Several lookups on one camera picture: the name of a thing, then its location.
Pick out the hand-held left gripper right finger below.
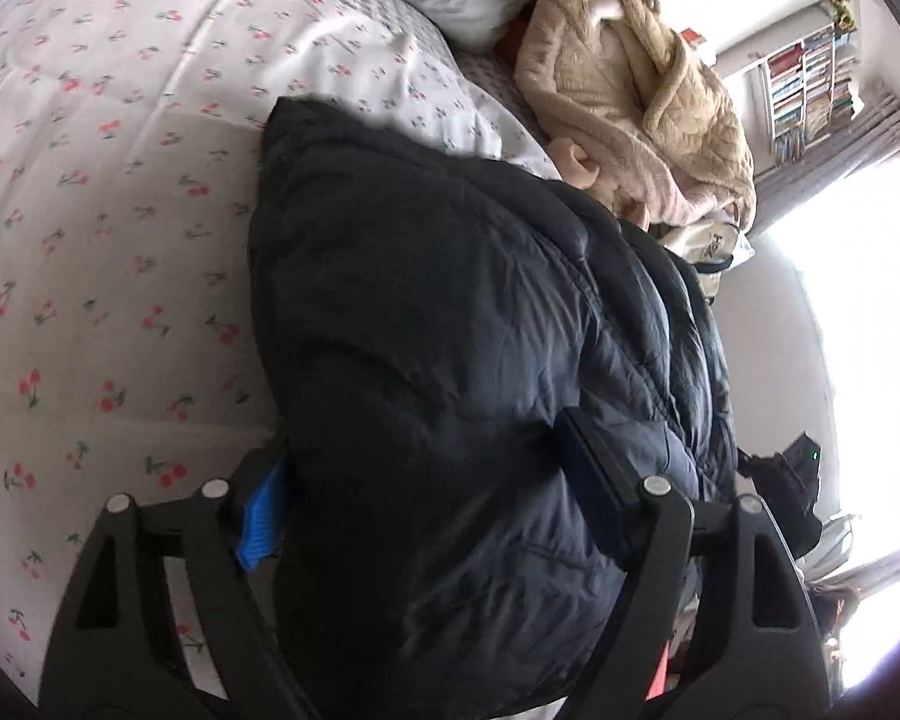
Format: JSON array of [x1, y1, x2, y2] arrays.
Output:
[[555, 409, 830, 720]]

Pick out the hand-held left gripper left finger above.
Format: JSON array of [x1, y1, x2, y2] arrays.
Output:
[[41, 450, 323, 720]]

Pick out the black quilted jacket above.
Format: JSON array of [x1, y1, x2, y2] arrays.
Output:
[[247, 96, 740, 720]]

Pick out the white printed bag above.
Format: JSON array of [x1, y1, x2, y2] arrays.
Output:
[[656, 214, 755, 305]]

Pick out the cherry print bed sheet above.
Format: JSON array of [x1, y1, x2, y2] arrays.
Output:
[[0, 0, 563, 720]]

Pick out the grey curtain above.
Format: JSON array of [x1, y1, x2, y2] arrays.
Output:
[[754, 90, 900, 230]]

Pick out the beige fleece blanket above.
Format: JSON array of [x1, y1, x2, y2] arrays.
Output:
[[514, 0, 757, 230]]

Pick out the white bookshelf with books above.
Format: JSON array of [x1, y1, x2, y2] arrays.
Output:
[[757, 11, 860, 170]]

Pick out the orange cloth item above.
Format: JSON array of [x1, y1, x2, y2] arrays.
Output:
[[493, 11, 533, 68]]

